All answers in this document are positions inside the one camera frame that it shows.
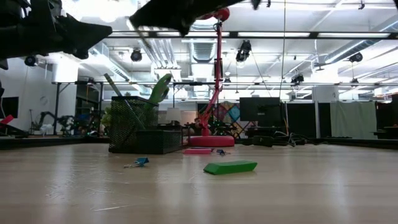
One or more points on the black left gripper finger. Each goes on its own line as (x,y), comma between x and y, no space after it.
(85,35)

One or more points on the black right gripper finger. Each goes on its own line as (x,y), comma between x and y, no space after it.
(168,14)

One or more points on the grey green marker pen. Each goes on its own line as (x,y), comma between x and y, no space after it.
(113,87)

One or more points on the green eraser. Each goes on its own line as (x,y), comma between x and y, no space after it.
(230,168)

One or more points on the black background robot arm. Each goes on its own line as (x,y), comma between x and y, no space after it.
(63,119)

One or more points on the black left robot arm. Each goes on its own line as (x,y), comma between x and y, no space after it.
(9,43)

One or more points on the black mesh desk organizer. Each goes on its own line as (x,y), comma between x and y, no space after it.
(133,137)

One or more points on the black ceiling spotlight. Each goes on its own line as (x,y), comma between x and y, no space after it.
(297,78)
(136,55)
(355,57)
(30,60)
(243,51)

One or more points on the green artificial succulent plant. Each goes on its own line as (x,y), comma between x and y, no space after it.
(106,119)

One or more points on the red background object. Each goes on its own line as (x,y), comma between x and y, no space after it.
(7,119)

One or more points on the colourful patterned panel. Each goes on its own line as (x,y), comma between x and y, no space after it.
(231,113)

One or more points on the black computer monitor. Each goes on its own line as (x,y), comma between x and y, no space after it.
(264,109)

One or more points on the red desk lamp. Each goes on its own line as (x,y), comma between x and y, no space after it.
(211,141)

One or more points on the black partition panel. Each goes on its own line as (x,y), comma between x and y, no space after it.
(300,119)

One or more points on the black power adapter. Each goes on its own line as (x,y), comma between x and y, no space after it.
(262,141)

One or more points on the small blue binder clip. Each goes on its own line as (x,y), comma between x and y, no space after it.
(221,152)

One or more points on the grey curtain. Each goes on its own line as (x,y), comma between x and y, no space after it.
(353,119)

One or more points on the black background desk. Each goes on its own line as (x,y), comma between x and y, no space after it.
(387,124)

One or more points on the background black metal frame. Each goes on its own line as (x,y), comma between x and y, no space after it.
(57,109)

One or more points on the dark wall monitor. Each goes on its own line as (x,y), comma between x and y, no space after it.
(9,107)

